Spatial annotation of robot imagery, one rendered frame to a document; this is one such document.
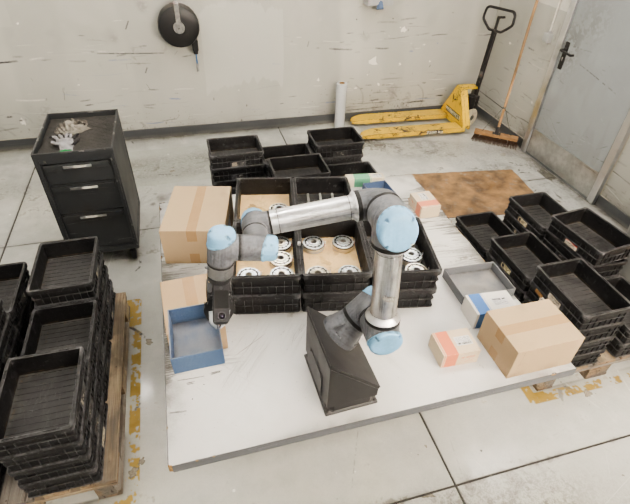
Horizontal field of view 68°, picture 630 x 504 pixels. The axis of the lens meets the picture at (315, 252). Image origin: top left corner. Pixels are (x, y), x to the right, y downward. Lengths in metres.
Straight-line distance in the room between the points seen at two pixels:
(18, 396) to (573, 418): 2.69
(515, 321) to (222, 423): 1.19
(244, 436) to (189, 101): 3.97
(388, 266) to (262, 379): 0.75
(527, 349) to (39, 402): 1.96
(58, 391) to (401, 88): 4.64
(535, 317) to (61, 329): 2.23
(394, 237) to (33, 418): 1.63
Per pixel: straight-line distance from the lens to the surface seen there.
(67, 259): 2.95
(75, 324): 2.70
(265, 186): 2.57
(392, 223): 1.27
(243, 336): 2.00
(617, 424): 3.08
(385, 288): 1.42
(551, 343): 2.01
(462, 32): 5.85
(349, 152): 3.76
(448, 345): 1.96
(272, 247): 1.27
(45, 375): 2.39
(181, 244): 2.30
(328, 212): 1.39
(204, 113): 5.21
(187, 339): 1.54
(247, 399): 1.82
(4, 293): 3.06
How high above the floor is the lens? 2.22
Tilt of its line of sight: 39 degrees down
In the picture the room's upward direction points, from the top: 3 degrees clockwise
